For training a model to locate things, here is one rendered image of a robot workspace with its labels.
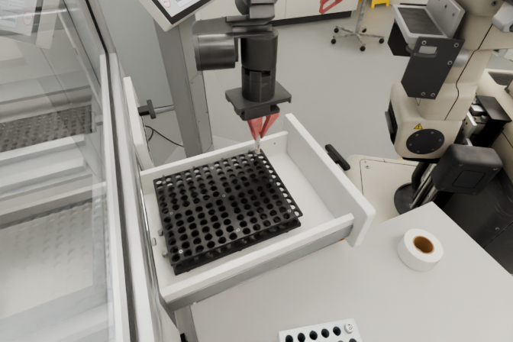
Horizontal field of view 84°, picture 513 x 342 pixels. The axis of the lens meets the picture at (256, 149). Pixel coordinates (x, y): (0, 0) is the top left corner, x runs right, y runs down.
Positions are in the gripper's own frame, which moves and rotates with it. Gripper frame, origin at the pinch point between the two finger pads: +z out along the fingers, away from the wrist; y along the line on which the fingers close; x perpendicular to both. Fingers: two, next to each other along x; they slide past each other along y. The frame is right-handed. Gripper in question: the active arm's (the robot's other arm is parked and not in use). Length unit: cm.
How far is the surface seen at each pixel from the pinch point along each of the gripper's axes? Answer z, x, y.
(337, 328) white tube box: 16.7, 31.2, 0.0
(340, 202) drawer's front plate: 6.3, 16.7, -9.0
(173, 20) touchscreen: -3, -63, 2
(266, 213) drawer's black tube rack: 5.2, 14.0, 4.6
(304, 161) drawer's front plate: 7.3, 4.1, -9.3
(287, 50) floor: 87, -215, -134
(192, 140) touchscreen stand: 68, -86, 0
